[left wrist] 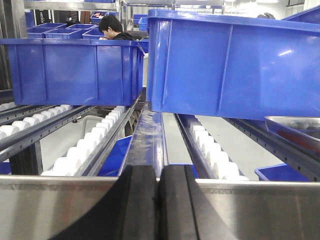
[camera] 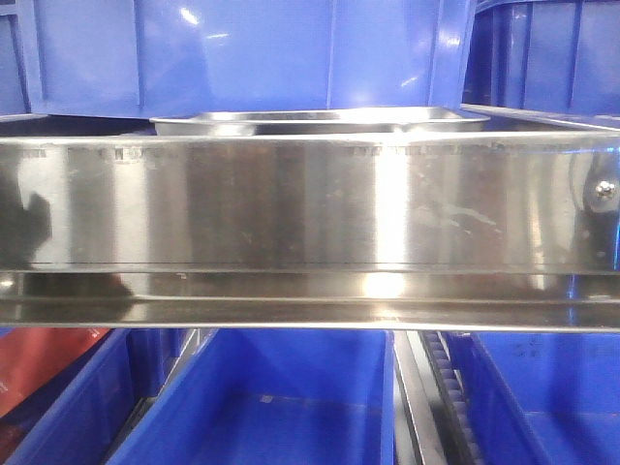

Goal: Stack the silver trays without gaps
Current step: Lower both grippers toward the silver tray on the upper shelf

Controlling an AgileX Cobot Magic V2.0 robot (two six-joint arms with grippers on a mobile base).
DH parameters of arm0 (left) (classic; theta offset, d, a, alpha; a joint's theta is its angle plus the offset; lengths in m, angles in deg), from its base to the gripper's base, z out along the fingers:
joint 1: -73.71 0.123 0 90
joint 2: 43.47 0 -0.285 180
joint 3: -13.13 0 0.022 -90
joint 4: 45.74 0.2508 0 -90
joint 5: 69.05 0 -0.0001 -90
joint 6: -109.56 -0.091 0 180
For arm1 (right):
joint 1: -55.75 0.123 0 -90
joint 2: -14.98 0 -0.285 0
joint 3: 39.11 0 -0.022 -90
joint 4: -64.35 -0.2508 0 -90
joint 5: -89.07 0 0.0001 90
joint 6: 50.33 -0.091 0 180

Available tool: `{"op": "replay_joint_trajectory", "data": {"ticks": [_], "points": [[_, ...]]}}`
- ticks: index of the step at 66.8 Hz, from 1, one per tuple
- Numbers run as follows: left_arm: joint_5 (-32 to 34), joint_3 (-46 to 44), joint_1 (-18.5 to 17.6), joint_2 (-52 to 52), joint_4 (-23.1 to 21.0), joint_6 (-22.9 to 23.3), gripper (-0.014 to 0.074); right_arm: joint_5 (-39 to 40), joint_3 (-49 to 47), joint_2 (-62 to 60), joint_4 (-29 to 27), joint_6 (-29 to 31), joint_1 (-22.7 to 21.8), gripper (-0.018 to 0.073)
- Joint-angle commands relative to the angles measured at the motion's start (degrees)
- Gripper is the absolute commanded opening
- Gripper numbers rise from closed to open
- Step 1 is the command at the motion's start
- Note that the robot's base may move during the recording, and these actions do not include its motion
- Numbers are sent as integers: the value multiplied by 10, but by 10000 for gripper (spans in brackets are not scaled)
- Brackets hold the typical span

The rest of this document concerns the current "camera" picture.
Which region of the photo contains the silver metal tray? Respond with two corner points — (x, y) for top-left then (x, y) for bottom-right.
(150, 107), (489, 137)

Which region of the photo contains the blue lower middle bin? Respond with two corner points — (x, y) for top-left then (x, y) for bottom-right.
(110, 329), (394, 464)

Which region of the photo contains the large blue upper bin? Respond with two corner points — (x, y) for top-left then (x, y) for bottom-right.
(17, 1), (476, 118)

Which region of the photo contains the blue lower right bin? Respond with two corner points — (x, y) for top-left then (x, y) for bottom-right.
(445, 332), (619, 464)

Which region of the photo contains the blue upper right bin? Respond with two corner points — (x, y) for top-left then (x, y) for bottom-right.
(463, 1), (619, 115)

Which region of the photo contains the blue lower left bin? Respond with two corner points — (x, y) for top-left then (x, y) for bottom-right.
(1, 328), (186, 464)

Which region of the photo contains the red snack bag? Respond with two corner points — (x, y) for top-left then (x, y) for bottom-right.
(1, 327), (109, 416)

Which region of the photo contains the blue upper left bin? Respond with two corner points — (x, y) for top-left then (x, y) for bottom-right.
(0, 1), (30, 116)

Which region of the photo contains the stainless steel shelf rail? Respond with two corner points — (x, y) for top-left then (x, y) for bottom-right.
(1, 132), (619, 332)

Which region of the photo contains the roller track rail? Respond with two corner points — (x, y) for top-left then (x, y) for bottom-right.
(393, 330), (484, 464)

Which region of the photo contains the steel bolt on rail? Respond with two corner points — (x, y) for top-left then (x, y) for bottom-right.
(595, 180), (616, 200)

